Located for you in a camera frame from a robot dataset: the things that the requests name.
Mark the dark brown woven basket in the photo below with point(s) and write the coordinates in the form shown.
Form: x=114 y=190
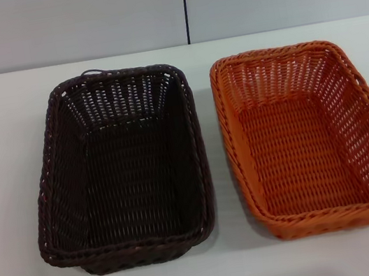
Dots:
x=130 y=175

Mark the orange yellow woven basket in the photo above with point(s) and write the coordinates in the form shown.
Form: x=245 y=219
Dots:
x=306 y=146

